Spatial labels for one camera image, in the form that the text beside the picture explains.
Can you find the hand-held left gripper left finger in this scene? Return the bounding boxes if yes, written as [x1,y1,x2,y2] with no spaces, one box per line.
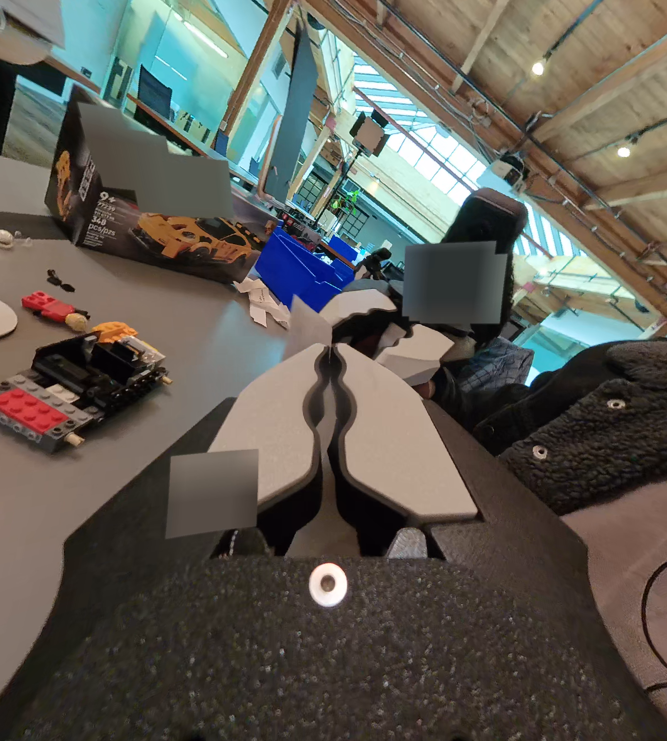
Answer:
[208,343,334,515]

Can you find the torn white paper scraps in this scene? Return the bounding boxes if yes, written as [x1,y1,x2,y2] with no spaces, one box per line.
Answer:
[234,277,292,331]

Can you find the black fleece jacket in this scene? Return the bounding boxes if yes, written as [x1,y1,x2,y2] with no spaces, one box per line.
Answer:
[472,338,667,516]

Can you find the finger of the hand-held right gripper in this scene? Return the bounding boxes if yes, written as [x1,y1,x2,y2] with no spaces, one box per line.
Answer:
[319,288,399,343]
[375,323,457,385]

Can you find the white ceiling camera device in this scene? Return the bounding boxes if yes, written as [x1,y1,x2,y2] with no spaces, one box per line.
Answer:
[491,151,529,190]

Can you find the green plant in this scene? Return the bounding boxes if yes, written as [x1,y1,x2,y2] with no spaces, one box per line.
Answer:
[329,190,364,219]

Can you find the black toy car box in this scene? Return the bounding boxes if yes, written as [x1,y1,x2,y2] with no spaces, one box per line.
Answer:
[44,87,265,286]

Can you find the red toy minifigure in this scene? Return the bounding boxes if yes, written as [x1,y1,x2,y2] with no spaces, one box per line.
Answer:
[21,289,91,333]

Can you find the dark grey upright panel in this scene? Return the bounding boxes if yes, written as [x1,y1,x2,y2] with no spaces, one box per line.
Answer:
[264,23,318,200]

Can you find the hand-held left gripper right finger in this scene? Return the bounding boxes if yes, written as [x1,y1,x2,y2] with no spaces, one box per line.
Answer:
[333,343,480,526]

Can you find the orange toy brick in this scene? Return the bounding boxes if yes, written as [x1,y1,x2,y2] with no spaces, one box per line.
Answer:
[91,320,138,343]

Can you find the blue plaid cloth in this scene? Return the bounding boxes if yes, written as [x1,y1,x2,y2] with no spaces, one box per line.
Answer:
[458,337,535,394]

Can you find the black toy car chassis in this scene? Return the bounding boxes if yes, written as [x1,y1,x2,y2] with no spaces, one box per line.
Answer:
[0,331,173,455]

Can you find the blue plastic bin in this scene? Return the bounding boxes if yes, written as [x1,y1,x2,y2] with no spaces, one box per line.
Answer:
[254,225,369,316]

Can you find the studio light panel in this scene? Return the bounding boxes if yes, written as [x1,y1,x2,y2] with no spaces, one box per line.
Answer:
[350,112,391,157]

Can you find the grey desk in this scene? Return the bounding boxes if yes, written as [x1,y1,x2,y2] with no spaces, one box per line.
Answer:
[0,145,357,724]

